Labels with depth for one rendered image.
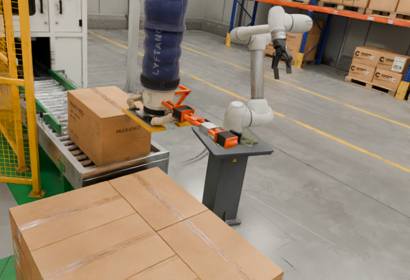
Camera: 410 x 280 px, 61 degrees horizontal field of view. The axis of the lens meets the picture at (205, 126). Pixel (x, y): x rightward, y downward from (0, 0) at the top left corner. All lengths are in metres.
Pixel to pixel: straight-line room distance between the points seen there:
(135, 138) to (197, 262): 1.07
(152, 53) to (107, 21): 10.12
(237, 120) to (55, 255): 1.48
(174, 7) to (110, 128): 0.99
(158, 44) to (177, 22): 0.15
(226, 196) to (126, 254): 1.20
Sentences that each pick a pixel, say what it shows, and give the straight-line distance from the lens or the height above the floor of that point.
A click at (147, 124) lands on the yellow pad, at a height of 1.09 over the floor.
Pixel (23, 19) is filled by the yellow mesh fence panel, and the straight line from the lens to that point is 2.79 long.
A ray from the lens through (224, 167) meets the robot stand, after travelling 2.70.
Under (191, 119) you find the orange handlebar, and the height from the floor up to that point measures 1.20.
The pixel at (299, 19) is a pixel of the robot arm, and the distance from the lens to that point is 2.24.
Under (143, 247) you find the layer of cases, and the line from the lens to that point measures 1.94.
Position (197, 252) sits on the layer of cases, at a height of 0.54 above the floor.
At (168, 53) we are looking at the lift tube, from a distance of 1.88.
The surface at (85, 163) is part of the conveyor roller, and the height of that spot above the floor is 0.54.
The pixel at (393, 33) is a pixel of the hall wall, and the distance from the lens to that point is 10.23.
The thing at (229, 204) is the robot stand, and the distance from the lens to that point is 2.93.
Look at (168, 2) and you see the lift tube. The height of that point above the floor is 1.74.
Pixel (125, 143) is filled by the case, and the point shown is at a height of 0.73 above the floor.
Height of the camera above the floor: 1.87
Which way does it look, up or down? 23 degrees down
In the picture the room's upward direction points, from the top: 8 degrees clockwise
